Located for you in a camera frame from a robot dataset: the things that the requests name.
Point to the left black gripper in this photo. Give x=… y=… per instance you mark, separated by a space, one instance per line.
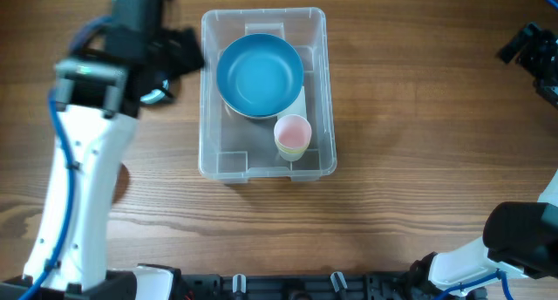
x=175 y=56

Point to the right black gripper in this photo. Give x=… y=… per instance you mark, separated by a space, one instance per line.
x=536 y=56

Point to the light blue cup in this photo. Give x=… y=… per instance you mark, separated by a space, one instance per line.
x=158 y=95

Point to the cream bowl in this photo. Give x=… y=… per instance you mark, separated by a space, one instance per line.
x=249 y=116

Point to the dark blue bowl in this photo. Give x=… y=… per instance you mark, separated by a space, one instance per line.
x=260 y=74

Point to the clear plastic storage container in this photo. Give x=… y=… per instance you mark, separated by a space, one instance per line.
x=235 y=149

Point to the pink cup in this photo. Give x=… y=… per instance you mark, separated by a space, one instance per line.
x=293 y=131

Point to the yellow cup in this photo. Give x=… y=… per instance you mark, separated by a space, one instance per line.
x=291 y=150

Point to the cream cup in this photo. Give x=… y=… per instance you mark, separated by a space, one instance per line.
x=291 y=156

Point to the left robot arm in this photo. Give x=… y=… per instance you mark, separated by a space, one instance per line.
x=94 y=105

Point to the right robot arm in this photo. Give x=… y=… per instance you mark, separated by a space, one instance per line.
x=519 y=239

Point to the white label in container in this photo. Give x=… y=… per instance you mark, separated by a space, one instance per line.
x=298 y=107

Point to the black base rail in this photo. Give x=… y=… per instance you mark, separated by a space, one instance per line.
x=305 y=287

